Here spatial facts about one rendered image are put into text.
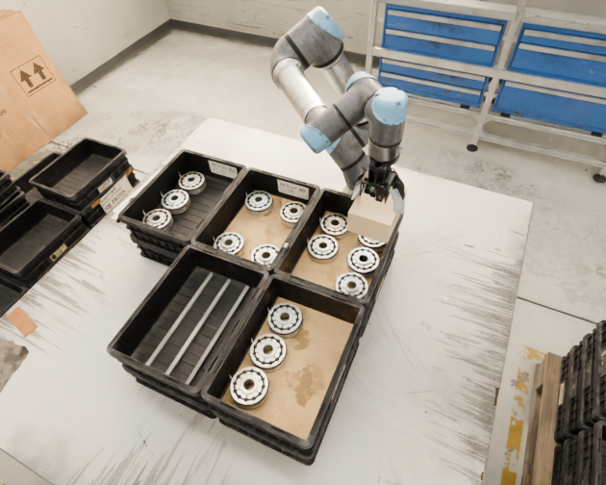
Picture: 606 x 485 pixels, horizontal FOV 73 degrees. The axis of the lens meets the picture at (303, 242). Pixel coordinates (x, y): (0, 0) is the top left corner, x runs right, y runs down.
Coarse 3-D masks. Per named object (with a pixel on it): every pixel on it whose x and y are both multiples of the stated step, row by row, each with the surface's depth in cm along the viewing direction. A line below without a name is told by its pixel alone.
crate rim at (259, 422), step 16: (304, 288) 119; (256, 304) 116; (352, 304) 115; (352, 336) 109; (224, 352) 107; (336, 368) 104; (208, 384) 102; (336, 384) 102; (208, 400) 100; (240, 416) 97; (320, 416) 96; (272, 432) 95; (288, 432) 94; (304, 448) 94
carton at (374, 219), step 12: (360, 204) 113; (372, 204) 113; (384, 204) 113; (348, 216) 112; (360, 216) 110; (372, 216) 110; (384, 216) 110; (396, 216) 113; (348, 228) 116; (360, 228) 114; (372, 228) 112; (384, 228) 110; (384, 240) 113
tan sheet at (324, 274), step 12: (324, 216) 150; (348, 240) 142; (348, 252) 139; (300, 264) 137; (312, 264) 137; (324, 264) 136; (336, 264) 136; (300, 276) 134; (312, 276) 133; (324, 276) 133; (372, 276) 132
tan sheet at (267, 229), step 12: (276, 204) 155; (240, 216) 152; (252, 216) 152; (264, 216) 151; (276, 216) 151; (228, 228) 148; (240, 228) 148; (252, 228) 148; (264, 228) 147; (276, 228) 147; (288, 228) 147; (252, 240) 144; (264, 240) 144; (276, 240) 144
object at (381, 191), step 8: (392, 160) 97; (368, 168) 98; (376, 168) 97; (384, 168) 97; (392, 168) 104; (368, 176) 100; (376, 176) 100; (384, 176) 100; (392, 176) 103; (368, 184) 102; (376, 184) 101; (384, 184) 103; (392, 184) 106; (360, 192) 105; (368, 192) 105; (376, 192) 103; (384, 192) 103; (376, 200) 105
